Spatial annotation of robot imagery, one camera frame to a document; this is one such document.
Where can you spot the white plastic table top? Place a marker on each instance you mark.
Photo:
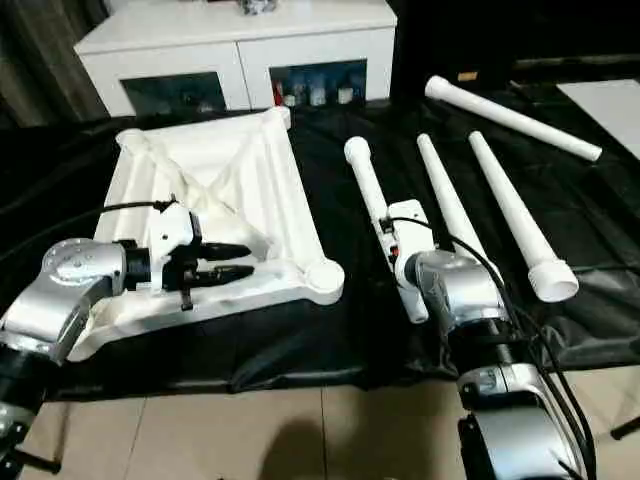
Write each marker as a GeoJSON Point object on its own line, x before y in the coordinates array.
{"type": "Point", "coordinates": [280, 210]}

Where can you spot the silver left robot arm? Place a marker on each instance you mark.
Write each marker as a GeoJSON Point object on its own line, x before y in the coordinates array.
{"type": "Point", "coordinates": [65, 295]}

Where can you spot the black mat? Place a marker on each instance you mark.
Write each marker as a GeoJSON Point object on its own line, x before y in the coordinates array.
{"type": "Point", "coordinates": [340, 350]}

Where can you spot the white cabinet with glass doors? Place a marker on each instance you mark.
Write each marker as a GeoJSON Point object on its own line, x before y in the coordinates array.
{"type": "Point", "coordinates": [225, 40]}

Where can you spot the black tripod leg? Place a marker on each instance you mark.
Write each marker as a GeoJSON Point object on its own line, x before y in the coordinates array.
{"type": "Point", "coordinates": [627, 429]}
{"type": "Point", "coordinates": [35, 457]}

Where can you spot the white side table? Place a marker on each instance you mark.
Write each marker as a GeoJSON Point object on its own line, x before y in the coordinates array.
{"type": "Point", "coordinates": [605, 110]}

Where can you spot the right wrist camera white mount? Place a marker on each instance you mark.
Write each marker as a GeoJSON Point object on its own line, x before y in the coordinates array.
{"type": "Point", "coordinates": [412, 225]}

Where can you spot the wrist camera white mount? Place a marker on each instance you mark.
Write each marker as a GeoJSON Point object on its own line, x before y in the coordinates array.
{"type": "Point", "coordinates": [172, 235]}
{"type": "Point", "coordinates": [412, 225]}

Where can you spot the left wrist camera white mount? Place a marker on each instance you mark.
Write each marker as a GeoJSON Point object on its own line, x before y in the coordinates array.
{"type": "Point", "coordinates": [172, 235]}

